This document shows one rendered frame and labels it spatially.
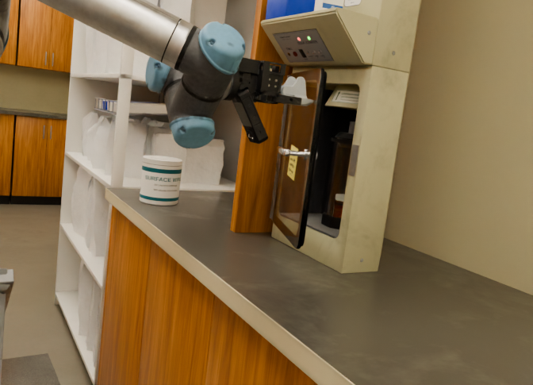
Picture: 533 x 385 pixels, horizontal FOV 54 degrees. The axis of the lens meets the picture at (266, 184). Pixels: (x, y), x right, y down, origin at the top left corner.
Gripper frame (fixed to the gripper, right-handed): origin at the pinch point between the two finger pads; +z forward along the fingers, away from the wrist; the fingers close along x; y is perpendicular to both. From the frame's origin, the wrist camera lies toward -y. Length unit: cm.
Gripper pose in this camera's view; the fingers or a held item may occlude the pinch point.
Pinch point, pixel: (306, 104)
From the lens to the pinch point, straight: 115.5
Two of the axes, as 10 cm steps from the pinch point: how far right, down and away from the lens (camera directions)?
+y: 1.2, -9.8, -1.4
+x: -5.0, -1.8, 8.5
